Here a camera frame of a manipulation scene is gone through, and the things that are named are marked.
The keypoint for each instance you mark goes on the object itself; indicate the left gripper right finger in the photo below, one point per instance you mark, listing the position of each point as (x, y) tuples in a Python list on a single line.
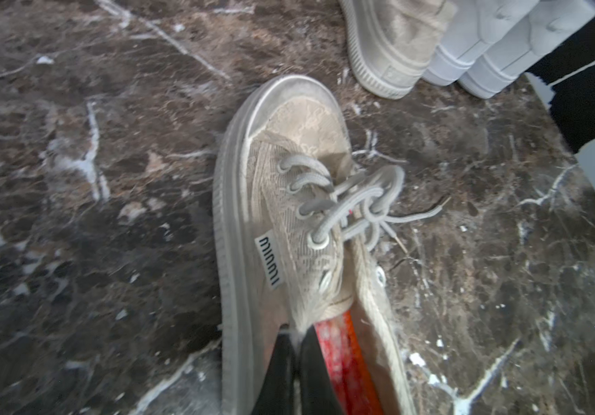
[(317, 394)]

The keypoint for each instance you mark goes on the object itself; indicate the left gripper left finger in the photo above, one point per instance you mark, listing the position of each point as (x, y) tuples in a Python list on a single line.
[(276, 396)]

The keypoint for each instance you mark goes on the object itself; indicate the red orange insole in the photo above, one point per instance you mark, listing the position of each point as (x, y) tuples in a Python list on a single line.
[(347, 369)]

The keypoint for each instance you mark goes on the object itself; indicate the beige lace sneaker one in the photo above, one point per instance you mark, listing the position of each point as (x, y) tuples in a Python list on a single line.
[(390, 43), (295, 224)]

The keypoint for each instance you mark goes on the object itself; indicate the white sneaker inner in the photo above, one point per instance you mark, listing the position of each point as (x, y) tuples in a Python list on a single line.
[(477, 26)]

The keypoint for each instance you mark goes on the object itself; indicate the white sneaker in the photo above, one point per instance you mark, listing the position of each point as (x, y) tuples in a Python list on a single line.
[(477, 26), (542, 30)]

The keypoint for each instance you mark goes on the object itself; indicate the white sneaker outer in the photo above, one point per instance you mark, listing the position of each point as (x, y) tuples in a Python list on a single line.
[(542, 30)]

